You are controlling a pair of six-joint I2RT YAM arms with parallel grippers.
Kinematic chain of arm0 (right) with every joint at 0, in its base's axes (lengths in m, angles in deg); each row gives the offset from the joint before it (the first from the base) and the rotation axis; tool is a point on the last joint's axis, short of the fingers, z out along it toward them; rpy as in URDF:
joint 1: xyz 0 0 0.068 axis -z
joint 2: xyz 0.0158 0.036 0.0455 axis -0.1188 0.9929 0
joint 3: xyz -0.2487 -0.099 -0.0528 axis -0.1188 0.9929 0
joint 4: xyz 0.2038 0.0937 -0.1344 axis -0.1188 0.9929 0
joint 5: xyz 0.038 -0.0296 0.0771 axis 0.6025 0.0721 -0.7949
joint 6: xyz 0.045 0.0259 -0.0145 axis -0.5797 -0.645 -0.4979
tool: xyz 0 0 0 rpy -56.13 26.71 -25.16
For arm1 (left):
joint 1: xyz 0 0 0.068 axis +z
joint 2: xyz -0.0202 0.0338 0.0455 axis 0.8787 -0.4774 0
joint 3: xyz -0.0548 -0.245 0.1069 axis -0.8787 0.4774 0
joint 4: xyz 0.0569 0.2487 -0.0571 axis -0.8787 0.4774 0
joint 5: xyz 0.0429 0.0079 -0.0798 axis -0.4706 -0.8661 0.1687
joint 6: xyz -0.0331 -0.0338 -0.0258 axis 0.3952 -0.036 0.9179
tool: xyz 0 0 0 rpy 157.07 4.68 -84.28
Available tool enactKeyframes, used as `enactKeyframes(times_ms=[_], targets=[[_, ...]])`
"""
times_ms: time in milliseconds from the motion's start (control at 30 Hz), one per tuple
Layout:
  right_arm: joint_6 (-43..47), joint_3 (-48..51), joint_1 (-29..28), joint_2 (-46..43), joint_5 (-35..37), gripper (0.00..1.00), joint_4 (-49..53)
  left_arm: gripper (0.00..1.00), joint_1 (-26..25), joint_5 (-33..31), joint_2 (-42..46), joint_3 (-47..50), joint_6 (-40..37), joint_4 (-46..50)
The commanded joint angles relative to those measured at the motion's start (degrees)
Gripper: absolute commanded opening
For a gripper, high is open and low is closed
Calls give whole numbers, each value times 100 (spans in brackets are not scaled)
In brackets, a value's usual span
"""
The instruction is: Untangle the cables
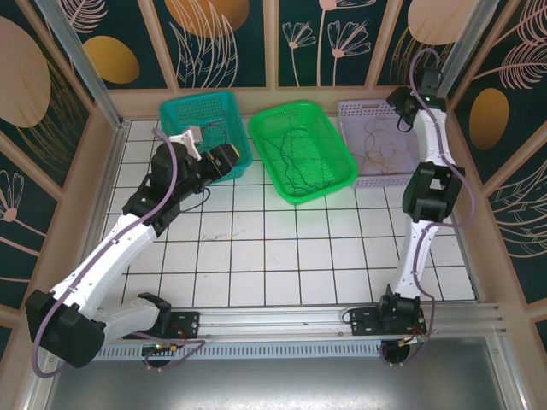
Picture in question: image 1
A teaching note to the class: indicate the aluminium corner post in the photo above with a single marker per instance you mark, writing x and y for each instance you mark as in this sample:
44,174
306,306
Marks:
468,34
87,68

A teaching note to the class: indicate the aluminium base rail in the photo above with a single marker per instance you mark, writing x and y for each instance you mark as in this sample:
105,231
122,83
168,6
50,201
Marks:
273,321

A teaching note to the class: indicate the grey metal sheet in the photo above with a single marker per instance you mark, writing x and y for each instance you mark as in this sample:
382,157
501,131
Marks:
273,384

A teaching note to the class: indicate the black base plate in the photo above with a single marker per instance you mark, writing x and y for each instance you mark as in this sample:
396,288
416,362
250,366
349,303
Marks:
363,320
188,322

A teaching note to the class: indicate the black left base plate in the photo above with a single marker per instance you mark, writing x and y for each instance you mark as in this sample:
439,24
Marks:
188,322

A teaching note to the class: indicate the lavender plastic basket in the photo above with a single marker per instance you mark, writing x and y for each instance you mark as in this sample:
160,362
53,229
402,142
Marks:
354,128

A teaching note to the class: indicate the green plastic basket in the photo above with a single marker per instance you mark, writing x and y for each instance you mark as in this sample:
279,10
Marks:
273,124

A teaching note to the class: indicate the teal plastic basket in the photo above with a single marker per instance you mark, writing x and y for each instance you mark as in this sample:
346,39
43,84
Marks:
184,111

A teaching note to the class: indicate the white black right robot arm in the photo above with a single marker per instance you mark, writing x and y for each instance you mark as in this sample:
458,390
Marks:
421,256

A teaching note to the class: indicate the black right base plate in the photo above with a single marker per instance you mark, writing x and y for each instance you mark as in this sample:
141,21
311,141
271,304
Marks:
363,320

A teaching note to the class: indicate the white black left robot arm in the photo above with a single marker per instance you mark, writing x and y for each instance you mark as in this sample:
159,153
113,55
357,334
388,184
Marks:
107,256

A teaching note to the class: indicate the yellow power connector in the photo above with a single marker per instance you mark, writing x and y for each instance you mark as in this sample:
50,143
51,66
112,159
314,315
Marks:
404,343
172,349

